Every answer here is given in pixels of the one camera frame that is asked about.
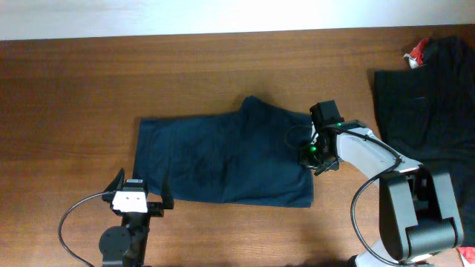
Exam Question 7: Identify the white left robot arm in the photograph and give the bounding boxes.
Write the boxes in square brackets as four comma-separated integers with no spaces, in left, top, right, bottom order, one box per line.
[99,169,174,267]

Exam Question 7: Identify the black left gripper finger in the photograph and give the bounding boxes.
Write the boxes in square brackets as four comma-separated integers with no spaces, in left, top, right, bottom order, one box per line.
[105,168,125,192]
[160,174,174,210]

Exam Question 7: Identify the dark blue shorts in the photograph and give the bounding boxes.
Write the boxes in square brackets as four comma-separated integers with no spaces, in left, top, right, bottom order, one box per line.
[133,96,313,208]

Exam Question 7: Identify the red and white cloth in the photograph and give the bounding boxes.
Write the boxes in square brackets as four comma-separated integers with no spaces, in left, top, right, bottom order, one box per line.
[403,38,429,69]

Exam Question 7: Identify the red object at edge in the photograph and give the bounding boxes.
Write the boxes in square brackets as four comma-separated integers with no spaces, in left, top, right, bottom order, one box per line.
[457,247,475,267]

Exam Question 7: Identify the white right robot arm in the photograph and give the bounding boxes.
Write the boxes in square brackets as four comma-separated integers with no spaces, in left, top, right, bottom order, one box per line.
[301,101,464,266]

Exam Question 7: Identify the black garment on table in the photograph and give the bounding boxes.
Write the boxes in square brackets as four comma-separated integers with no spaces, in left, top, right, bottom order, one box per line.
[374,36,474,247]

